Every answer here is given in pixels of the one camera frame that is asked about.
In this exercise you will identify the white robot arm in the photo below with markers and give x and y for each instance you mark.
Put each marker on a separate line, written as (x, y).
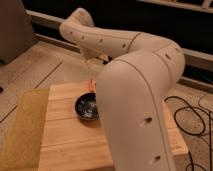
(130, 90)

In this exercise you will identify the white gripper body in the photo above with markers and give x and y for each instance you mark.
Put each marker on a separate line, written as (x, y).
(90, 54)

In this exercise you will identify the orange thin tool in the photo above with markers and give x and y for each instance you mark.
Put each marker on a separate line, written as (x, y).
(92, 85)

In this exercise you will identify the white window rail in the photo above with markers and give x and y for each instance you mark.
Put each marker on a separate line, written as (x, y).
(78, 29)

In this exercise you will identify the grey cabinet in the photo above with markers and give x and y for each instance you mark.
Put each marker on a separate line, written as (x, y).
(16, 31)

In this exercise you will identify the black round bowl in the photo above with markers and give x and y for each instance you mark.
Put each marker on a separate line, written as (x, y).
(86, 107)

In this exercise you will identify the olive green cloth mat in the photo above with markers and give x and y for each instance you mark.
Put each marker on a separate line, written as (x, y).
(21, 149)

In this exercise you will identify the wooden board table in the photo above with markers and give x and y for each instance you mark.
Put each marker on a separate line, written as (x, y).
(71, 143)

